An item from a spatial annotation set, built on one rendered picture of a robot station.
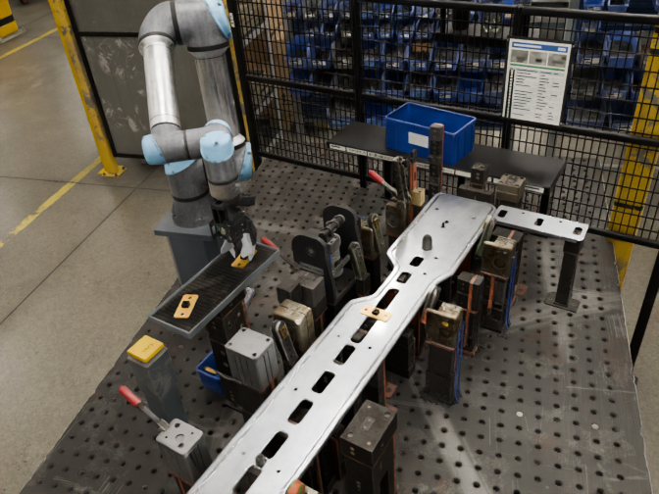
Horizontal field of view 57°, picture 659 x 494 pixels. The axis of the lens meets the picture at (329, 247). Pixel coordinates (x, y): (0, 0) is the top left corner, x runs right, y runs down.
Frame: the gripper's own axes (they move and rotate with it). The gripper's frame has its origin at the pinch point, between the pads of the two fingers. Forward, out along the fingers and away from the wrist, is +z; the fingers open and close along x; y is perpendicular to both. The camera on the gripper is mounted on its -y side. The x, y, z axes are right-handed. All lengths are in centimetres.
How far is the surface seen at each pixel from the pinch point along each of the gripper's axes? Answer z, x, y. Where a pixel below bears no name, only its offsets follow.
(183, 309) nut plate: 1.6, -4.5, 23.0
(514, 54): -21, 53, -105
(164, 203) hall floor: 117, -178, -172
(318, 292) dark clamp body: 13.0, 18.8, -4.6
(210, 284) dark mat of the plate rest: 1.9, -3.3, 12.5
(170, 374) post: 11.2, -2.6, 35.7
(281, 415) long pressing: 18.1, 25.0, 33.1
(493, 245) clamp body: 14, 60, -41
